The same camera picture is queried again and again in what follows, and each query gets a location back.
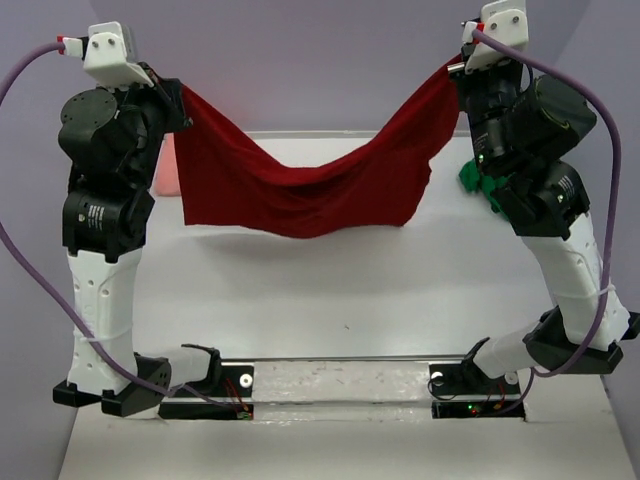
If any green t-shirt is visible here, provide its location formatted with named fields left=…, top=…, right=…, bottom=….
left=458, top=160, right=508, bottom=218

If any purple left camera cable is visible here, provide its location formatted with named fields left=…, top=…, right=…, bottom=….
left=0, top=43, right=251, bottom=417

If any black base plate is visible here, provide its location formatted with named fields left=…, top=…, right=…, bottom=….
left=158, top=362, right=255, bottom=421
left=427, top=363, right=526, bottom=420

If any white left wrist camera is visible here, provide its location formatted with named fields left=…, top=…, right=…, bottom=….
left=57, top=21, right=153, bottom=90

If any red t-shirt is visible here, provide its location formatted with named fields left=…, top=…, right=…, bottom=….
left=174, top=67, right=459, bottom=239

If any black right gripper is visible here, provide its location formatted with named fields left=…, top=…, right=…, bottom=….
left=457, top=41, right=532, bottom=174

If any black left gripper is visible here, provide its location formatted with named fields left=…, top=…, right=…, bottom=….
left=97, top=60, right=192, bottom=188

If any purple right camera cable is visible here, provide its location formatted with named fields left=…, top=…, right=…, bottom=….
left=472, top=27, right=622, bottom=416

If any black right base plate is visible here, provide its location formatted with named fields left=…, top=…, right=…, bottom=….
left=427, top=363, right=526, bottom=420

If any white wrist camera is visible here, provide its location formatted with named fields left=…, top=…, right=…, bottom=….
left=462, top=0, right=529, bottom=75
left=57, top=21, right=153, bottom=90

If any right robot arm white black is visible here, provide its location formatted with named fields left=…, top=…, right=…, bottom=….
left=440, top=60, right=639, bottom=394

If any folded pink t-shirt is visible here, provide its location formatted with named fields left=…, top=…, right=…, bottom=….
left=153, top=134, right=180, bottom=197

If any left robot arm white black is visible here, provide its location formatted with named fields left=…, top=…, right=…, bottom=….
left=53, top=65, right=222, bottom=417

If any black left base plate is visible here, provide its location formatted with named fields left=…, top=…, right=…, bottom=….
left=158, top=362, right=255, bottom=421

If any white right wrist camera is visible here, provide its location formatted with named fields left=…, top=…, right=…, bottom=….
left=462, top=0, right=529, bottom=75

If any purple camera cable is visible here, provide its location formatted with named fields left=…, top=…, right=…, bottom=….
left=0, top=43, right=251, bottom=417
left=472, top=27, right=622, bottom=416

